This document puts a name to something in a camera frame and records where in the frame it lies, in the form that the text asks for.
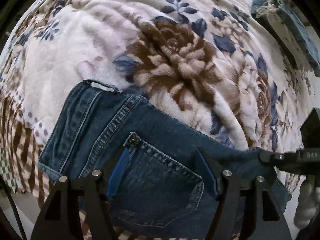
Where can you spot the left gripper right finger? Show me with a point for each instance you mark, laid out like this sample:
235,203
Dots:
244,204

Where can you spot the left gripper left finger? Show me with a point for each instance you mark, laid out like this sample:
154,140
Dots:
60,216

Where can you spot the dark blue denim jeans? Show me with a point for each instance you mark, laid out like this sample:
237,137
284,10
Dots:
156,190

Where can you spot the white gloved right hand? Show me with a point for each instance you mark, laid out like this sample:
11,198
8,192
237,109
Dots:
308,203

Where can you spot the teal folded quilt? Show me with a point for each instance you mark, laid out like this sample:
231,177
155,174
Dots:
277,17

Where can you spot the floral fleece bed blanket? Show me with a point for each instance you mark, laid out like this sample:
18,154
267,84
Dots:
206,63

